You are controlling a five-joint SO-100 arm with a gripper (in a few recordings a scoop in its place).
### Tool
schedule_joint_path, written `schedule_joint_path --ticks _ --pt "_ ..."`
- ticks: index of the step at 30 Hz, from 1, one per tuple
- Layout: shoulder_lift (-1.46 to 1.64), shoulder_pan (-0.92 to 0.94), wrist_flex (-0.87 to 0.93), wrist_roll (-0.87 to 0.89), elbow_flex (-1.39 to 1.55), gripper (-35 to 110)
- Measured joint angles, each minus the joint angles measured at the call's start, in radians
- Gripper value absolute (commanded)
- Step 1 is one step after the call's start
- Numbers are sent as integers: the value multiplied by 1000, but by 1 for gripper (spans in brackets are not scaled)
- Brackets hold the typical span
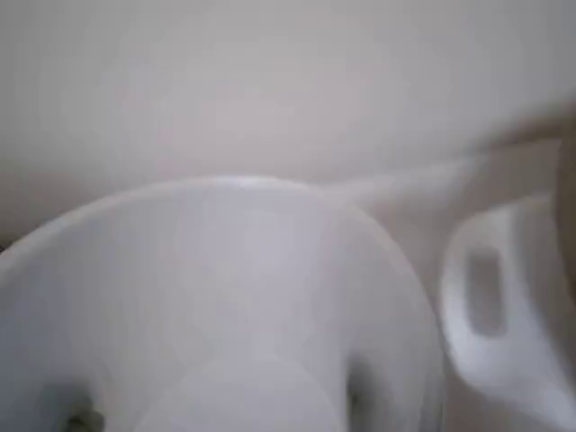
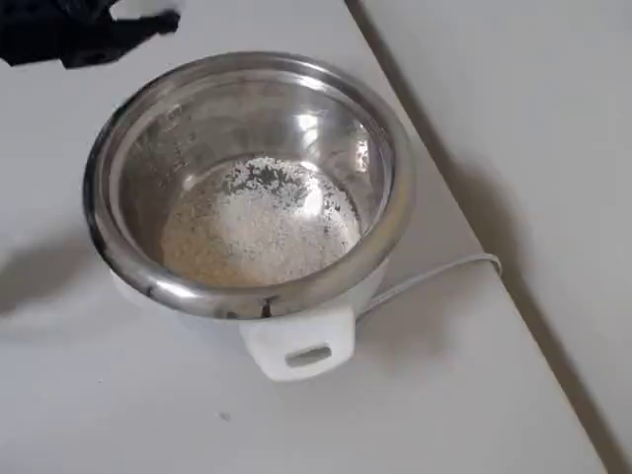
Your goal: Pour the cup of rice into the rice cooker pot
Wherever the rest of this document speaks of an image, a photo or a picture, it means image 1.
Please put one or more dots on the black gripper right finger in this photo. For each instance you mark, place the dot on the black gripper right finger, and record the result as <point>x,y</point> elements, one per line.
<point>364,391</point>

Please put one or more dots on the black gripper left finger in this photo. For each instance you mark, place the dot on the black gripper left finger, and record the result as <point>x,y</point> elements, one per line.
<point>74,411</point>

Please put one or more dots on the translucent white plastic cup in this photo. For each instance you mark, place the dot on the translucent white plastic cup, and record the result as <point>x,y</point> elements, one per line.
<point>216,292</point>

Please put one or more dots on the white rice cooker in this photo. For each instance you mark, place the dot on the white rice cooker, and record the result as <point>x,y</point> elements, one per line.
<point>517,360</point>

